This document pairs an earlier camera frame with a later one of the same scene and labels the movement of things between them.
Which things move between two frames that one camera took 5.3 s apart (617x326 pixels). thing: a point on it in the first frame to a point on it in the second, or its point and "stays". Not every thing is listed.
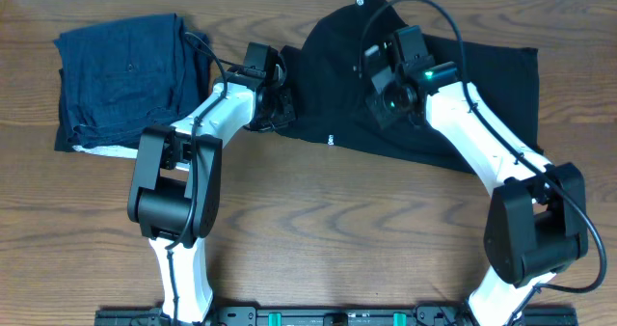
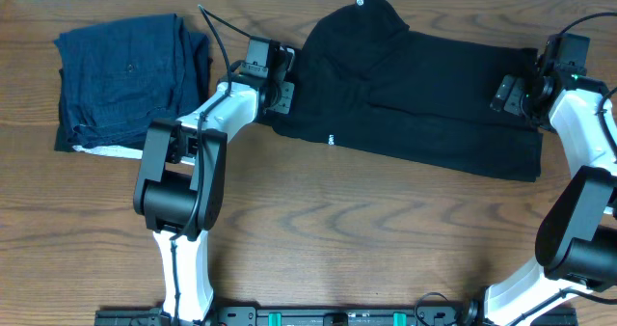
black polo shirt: (327, 70) stays
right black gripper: (381, 107) to (507, 95)
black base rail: (336, 315) stays
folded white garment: (109, 150) stays
